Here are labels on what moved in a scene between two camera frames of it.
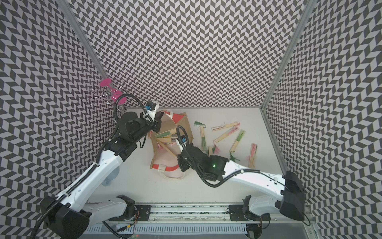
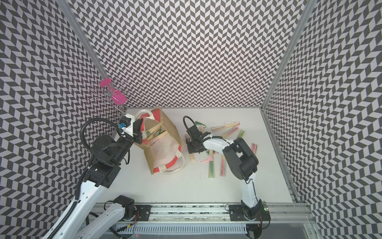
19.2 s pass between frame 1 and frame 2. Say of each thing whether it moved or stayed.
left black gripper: moved
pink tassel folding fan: stayed
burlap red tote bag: moved
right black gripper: moved
